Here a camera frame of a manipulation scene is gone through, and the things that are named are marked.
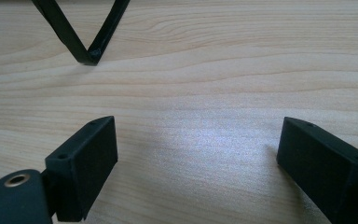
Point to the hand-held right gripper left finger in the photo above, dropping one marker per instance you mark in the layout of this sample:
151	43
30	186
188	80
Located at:
84	168

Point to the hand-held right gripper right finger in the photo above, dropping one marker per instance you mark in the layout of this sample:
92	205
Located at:
323	161

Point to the black metal stand frame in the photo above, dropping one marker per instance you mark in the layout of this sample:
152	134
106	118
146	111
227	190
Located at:
71	40

